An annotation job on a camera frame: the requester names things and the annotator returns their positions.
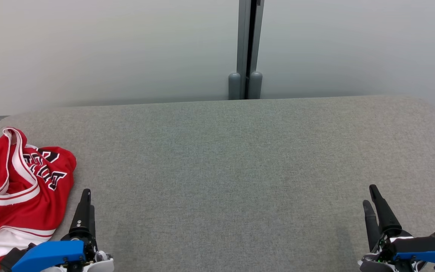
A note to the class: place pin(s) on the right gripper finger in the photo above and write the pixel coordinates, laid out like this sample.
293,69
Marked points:
387,221
370,226

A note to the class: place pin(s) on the grey metal partition post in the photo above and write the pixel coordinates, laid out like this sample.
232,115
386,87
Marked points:
244,37

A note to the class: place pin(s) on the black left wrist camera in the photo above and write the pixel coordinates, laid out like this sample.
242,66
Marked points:
11,257

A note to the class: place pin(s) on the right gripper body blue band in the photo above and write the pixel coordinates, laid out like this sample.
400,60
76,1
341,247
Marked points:
421,251

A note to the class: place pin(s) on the grey cylindrical post bumper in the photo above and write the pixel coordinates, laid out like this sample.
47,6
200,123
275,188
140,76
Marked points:
234,87
255,86

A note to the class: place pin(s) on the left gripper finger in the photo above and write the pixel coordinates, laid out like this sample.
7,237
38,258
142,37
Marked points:
93,224
81,215

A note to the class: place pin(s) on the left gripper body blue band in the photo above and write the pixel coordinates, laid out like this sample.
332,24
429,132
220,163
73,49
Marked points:
51,255

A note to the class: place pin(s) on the red Bulls basketball jersey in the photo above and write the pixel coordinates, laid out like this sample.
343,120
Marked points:
17,211

